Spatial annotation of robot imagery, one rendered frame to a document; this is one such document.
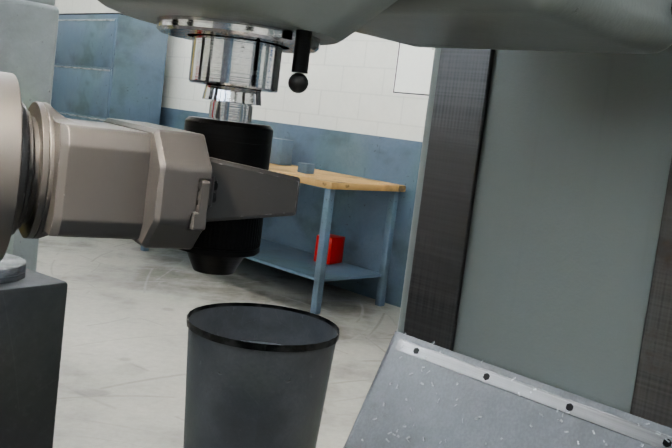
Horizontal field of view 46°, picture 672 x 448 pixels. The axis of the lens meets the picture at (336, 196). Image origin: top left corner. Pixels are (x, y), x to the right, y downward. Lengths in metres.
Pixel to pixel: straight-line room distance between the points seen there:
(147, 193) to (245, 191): 0.06
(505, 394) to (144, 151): 0.47
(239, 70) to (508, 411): 0.44
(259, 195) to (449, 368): 0.42
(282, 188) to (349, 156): 5.70
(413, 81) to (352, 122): 0.65
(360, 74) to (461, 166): 5.37
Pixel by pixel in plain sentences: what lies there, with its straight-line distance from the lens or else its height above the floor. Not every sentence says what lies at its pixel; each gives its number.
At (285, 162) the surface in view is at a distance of 6.23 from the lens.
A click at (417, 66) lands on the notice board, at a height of 1.73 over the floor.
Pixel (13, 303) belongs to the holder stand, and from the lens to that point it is 0.76.
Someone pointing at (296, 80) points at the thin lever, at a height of 1.29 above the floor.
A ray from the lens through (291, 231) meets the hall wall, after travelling 6.56.
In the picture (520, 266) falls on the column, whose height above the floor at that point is 1.16.
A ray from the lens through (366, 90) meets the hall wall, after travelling 6.07.
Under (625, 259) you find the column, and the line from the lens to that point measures 0.70.
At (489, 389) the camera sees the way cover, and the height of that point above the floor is 1.04.
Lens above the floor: 1.27
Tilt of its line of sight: 5 degrees down
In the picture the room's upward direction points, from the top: 7 degrees clockwise
